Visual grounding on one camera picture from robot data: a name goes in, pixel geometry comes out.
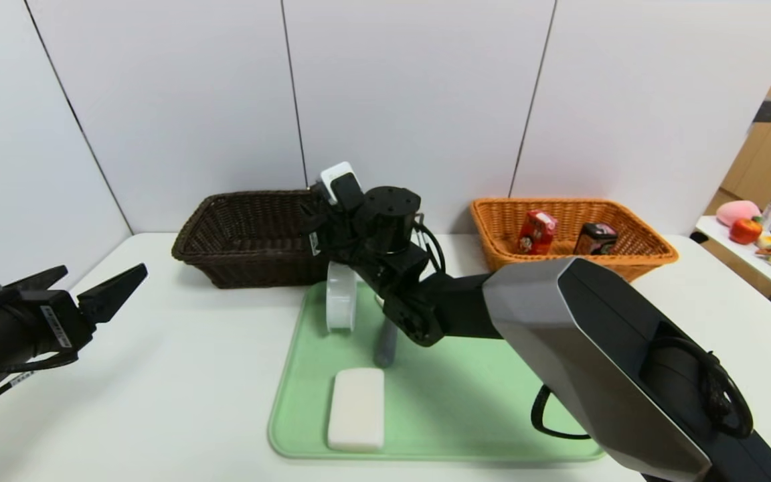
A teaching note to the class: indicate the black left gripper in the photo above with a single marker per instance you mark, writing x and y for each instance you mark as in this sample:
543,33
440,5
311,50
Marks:
59,324

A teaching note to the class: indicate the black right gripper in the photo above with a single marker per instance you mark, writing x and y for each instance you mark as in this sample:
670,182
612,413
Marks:
314,244

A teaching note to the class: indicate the white tape roll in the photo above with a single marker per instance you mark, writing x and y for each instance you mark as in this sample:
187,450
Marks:
340,301

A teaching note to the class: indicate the white soap bar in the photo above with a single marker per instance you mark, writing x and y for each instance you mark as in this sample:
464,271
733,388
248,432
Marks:
356,408

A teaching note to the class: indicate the red drink carton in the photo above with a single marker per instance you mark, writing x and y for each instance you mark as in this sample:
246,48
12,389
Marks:
537,231

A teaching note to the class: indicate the black printed snack box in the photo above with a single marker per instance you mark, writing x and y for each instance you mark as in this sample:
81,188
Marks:
595,239

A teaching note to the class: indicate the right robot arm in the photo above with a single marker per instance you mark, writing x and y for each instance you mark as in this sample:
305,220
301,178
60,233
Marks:
593,321

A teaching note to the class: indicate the dark brown wicker basket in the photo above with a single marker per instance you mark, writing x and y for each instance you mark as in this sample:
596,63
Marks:
238,234

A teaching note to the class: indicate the orange wicker basket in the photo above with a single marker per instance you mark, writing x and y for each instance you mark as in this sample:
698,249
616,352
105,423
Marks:
640,244

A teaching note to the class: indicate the light green plastic tray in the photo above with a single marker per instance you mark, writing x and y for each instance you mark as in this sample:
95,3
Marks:
466,402

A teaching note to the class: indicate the pink peach plush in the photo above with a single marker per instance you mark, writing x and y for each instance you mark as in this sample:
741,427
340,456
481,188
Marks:
735,213

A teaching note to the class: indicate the red apple toy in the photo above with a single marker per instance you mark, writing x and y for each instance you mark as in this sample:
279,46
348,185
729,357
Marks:
745,232

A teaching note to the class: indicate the grey box on cabinet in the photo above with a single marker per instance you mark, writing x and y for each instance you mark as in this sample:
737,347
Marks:
765,112

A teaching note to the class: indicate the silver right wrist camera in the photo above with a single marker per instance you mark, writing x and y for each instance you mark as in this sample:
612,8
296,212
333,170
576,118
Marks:
338,177

